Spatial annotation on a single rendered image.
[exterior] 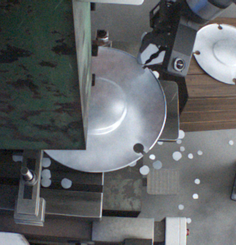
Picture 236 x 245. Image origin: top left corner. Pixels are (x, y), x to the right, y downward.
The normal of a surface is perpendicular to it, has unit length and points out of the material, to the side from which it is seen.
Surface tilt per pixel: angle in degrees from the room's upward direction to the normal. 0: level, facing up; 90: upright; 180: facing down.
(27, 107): 90
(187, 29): 39
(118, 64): 0
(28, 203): 0
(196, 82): 0
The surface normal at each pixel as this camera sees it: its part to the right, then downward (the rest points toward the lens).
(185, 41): 0.35, 0.19
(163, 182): 0.04, -0.39
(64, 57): -0.04, 0.92
